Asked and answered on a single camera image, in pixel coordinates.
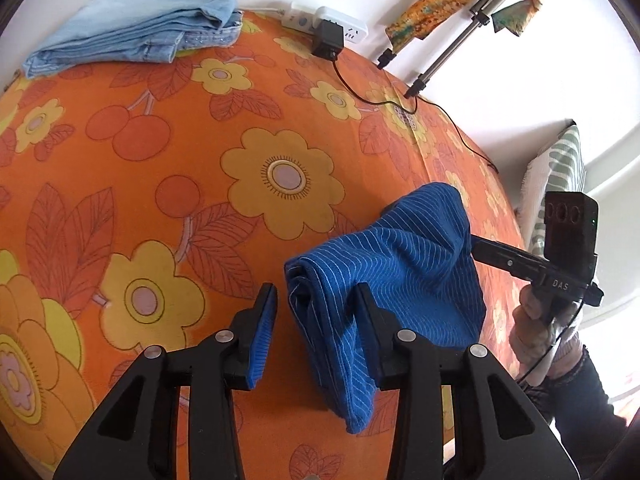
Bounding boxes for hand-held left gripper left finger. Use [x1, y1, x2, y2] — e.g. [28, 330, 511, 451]
[52, 282, 278, 480]

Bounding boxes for orange floral tablecloth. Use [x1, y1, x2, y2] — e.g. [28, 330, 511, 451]
[0, 10, 533, 480]

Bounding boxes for orange patterned scarf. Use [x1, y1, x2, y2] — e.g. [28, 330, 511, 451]
[385, 0, 551, 56]

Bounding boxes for black power adapter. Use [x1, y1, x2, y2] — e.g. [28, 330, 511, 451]
[311, 20, 345, 61]

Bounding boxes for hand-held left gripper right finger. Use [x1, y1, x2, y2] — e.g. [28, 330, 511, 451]
[354, 282, 581, 480]

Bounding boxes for blue striped pants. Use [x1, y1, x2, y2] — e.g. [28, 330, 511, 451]
[283, 182, 488, 436]

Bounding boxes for person's right forearm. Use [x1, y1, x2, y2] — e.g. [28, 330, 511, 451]
[525, 345, 628, 431]

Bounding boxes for green striped pillow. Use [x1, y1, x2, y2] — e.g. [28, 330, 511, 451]
[515, 122, 588, 261]

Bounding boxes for person's right hand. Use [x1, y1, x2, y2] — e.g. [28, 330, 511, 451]
[511, 285, 583, 386]

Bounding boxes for folded light blue jeans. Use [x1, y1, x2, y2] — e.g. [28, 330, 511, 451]
[22, 0, 244, 79]

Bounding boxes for silver camera tripod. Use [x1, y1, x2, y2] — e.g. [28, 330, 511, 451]
[376, 0, 546, 99]

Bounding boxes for white power strip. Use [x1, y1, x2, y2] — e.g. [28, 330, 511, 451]
[281, 2, 369, 45]

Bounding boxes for black power cable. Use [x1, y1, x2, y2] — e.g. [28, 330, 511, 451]
[332, 57, 501, 175]

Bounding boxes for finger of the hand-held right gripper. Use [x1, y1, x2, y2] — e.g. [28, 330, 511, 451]
[470, 236, 548, 283]

